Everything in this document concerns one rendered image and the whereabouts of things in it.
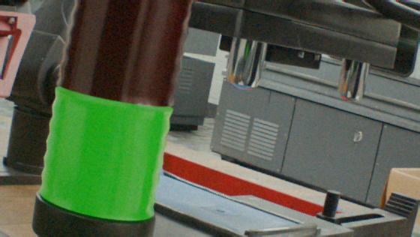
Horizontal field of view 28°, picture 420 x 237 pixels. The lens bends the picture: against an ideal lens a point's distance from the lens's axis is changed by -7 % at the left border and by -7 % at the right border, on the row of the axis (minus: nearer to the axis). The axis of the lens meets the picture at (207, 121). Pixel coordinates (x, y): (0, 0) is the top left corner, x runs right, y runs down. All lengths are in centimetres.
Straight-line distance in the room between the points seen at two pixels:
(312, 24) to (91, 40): 28
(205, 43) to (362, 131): 254
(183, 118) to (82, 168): 770
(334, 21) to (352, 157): 536
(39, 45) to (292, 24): 46
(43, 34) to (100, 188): 67
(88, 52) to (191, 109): 773
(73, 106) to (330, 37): 30
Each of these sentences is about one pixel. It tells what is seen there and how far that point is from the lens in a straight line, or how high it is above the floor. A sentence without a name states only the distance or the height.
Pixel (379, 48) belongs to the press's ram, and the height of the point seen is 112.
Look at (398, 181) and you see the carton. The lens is 297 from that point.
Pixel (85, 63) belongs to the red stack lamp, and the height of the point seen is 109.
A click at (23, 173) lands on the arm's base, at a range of 94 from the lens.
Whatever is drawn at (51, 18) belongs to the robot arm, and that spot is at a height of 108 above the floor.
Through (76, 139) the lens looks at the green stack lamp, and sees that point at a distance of 26.
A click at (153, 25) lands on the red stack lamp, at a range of 25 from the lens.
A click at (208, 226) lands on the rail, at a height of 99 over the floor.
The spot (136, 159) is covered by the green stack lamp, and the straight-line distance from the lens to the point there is 26.
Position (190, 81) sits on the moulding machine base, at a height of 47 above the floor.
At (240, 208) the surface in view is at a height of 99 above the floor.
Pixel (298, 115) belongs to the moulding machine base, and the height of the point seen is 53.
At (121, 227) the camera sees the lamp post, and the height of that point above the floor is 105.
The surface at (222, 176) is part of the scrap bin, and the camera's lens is 90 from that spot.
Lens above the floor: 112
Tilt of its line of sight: 7 degrees down
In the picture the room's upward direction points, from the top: 11 degrees clockwise
